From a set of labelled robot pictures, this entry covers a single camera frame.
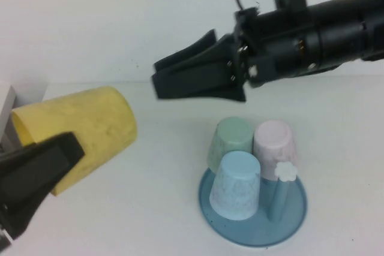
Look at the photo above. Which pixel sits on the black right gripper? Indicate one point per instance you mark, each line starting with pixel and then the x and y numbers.
pixel 276 46

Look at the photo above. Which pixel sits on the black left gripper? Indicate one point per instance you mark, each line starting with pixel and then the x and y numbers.
pixel 5 229

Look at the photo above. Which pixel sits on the yellow plastic cup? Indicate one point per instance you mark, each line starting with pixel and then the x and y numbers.
pixel 99 124

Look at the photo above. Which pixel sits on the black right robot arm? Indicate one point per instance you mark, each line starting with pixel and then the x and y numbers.
pixel 345 28

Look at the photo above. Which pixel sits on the green plastic cup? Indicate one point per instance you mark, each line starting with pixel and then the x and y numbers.
pixel 231 139

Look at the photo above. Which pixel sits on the pink plastic cup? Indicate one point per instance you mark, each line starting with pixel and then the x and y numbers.
pixel 274 145

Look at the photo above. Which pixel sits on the light blue plastic cup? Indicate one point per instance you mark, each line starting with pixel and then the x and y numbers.
pixel 235 187

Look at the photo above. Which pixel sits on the blue cup stand with pegs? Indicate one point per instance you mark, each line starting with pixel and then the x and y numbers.
pixel 285 229

